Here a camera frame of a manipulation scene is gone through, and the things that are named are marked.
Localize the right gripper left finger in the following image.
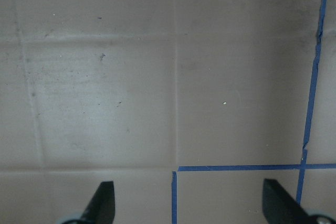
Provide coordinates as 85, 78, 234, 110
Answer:
78, 181, 116, 224

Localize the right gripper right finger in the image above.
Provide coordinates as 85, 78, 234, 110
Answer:
262, 179, 317, 224

